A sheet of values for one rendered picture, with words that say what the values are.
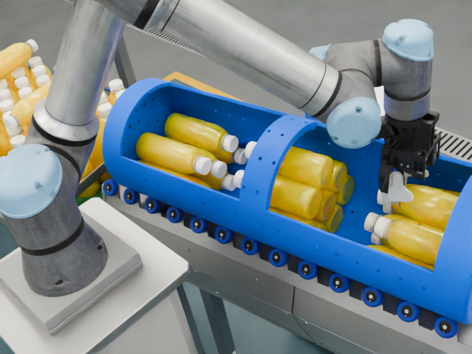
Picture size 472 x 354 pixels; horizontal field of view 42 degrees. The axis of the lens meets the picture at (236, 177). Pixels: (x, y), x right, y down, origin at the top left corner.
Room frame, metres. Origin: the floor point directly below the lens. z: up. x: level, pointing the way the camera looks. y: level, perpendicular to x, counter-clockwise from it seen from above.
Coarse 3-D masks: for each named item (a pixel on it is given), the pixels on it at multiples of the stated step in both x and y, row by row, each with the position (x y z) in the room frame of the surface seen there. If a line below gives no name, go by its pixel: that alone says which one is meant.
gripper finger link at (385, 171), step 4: (384, 156) 0.84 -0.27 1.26; (384, 160) 0.82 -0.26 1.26; (384, 164) 0.82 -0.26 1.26; (380, 168) 0.82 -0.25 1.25; (384, 168) 0.82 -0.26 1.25; (388, 168) 0.82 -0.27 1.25; (392, 168) 0.83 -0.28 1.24; (380, 172) 0.82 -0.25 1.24; (384, 172) 0.82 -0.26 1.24; (388, 172) 0.82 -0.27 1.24; (380, 176) 0.82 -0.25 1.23; (384, 176) 0.81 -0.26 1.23; (388, 176) 0.82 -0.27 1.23; (380, 180) 0.82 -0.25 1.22; (384, 180) 0.82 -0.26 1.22; (388, 180) 0.82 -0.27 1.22; (380, 184) 0.82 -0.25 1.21; (384, 184) 0.82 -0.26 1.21; (388, 184) 0.82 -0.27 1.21; (380, 188) 0.82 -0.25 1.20; (384, 188) 0.82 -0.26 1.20; (384, 192) 0.82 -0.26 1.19
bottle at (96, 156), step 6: (102, 132) 1.42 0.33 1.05; (96, 138) 1.39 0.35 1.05; (102, 138) 1.40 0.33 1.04; (96, 144) 1.39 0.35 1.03; (102, 144) 1.40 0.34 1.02; (96, 150) 1.39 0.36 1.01; (102, 150) 1.39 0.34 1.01; (90, 156) 1.39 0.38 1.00; (96, 156) 1.39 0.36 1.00; (102, 156) 1.39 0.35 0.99; (96, 162) 1.39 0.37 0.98; (108, 174) 1.39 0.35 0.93; (102, 180) 1.39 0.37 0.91
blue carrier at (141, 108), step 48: (144, 96) 1.26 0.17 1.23; (192, 96) 1.35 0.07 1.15; (240, 144) 1.26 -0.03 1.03; (288, 144) 0.97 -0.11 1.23; (336, 144) 1.08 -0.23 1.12; (144, 192) 1.14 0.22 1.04; (192, 192) 1.02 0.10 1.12; (240, 192) 0.94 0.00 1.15; (288, 240) 0.85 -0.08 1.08; (336, 240) 0.78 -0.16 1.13; (384, 288) 0.72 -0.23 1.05; (432, 288) 0.65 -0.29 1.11
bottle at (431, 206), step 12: (420, 192) 0.81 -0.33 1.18; (432, 192) 0.81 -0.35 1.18; (444, 192) 0.81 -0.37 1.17; (396, 204) 0.83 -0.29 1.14; (408, 204) 0.81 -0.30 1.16; (420, 204) 0.80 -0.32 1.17; (432, 204) 0.79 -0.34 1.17; (444, 204) 0.78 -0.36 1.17; (420, 216) 0.79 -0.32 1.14; (432, 216) 0.77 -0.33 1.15; (444, 216) 0.76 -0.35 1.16; (444, 228) 0.76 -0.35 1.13
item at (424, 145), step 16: (432, 112) 0.82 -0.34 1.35; (400, 128) 0.81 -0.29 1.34; (416, 128) 0.81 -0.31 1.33; (432, 128) 0.80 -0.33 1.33; (384, 144) 0.84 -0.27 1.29; (400, 144) 0.83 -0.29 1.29; (416, 144) 0.81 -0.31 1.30; (432, 144) 0.81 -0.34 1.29; (400, 160) 0.82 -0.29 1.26; (416, 160) 0.79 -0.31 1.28; (432, 160) 0.82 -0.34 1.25; (416, 176) 0.79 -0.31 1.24
